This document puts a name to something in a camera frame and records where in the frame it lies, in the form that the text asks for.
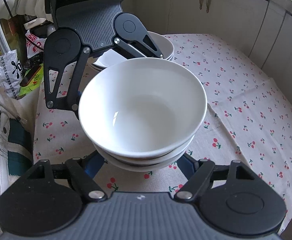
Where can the white kitchen cabinets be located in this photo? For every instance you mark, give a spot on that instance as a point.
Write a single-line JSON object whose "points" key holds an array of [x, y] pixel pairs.
{"points": [[261, 29]]}

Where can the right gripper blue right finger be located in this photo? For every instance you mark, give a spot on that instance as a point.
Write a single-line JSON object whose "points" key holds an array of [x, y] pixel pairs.
{"points": [[196, 171]]}

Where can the cherry print tablecloth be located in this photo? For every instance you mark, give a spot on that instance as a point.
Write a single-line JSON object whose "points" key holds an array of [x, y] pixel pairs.
{"points": [[248, 118]]}

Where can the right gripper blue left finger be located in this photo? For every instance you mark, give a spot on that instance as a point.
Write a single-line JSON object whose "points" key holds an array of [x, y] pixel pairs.
{"points": [[86, 167]]}

